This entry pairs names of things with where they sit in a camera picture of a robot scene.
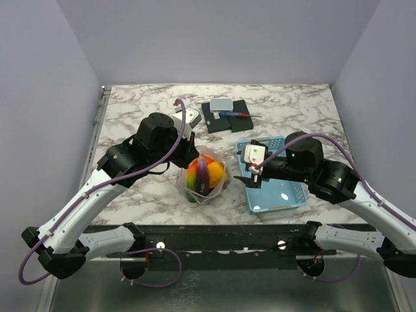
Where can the blue plastic basket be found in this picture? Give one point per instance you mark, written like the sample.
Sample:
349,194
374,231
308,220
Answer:
274,195

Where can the black flat box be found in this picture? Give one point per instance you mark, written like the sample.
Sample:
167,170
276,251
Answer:
240,124
213,124

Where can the green leafy vegetable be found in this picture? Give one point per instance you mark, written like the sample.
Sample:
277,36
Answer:
190,181

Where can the small grey white box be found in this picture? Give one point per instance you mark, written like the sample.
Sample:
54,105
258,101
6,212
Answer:
220,104

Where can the aluminium side rail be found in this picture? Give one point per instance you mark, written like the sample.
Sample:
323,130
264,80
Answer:
97,123

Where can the black mounting rail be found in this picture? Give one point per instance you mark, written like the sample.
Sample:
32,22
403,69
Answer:
219,247

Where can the blue red screwdriver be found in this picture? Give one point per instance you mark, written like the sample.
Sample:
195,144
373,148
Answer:
230,114

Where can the clear pink zip top bag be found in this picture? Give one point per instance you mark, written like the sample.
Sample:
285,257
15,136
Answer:
198,199

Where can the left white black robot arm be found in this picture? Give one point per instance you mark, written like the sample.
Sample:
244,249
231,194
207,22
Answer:
62,244

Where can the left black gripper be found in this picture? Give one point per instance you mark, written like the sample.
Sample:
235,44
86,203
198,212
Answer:
190,152

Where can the yellow bell pepper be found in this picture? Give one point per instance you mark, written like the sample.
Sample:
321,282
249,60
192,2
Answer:
215,172

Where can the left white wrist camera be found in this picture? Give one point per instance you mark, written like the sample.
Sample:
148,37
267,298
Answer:
192,119

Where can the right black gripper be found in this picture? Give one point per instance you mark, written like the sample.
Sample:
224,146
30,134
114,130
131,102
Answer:
255,181

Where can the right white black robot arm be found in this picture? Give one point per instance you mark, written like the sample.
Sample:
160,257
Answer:
330,174

